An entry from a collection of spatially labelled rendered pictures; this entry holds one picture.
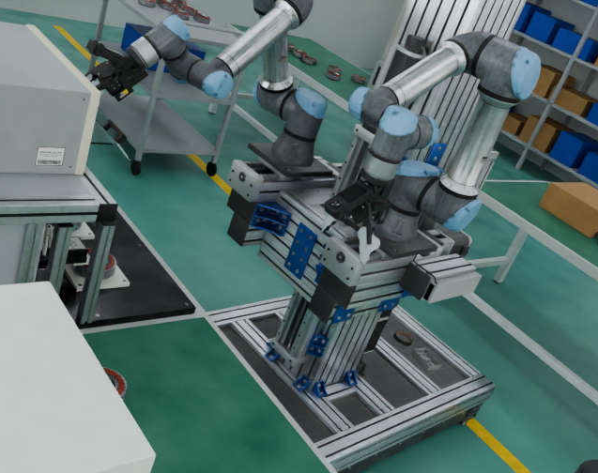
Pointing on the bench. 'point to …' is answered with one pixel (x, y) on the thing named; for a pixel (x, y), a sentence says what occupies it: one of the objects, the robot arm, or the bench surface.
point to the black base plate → (143, 275)
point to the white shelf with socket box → (50, 392)
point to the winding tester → (33, 104)
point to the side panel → (9, 253)
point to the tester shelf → (45, 199)
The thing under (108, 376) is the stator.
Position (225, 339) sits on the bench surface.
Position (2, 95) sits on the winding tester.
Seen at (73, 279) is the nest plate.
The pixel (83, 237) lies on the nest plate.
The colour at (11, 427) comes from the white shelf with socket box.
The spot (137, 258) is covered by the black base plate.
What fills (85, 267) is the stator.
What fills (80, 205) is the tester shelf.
